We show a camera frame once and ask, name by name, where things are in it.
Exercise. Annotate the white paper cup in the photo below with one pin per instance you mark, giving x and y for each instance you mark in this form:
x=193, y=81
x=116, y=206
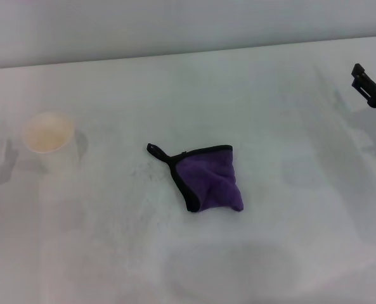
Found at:
x=48, y=133

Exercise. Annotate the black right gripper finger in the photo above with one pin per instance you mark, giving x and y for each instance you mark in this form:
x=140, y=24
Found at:
x=364, y=83

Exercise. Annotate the purple rag with black trim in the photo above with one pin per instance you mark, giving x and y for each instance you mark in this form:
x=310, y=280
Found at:
x=210, y=180

